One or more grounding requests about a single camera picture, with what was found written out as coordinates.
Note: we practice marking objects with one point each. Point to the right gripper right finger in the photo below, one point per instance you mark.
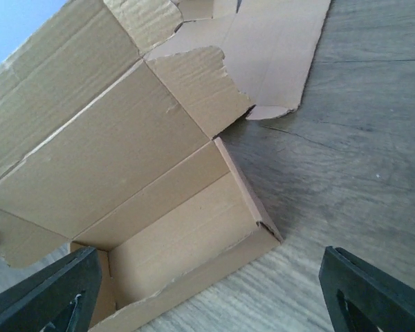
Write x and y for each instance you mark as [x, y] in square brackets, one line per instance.
[361, 297]

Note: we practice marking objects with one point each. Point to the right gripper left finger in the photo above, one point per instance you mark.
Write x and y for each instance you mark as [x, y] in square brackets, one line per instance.
[60, 297]

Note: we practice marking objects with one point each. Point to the cardboard box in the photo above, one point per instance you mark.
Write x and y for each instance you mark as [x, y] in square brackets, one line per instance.
[101, 146]

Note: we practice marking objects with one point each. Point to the flat cardboard blank middle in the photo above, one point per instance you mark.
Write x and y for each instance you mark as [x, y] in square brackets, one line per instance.
[268, 46]

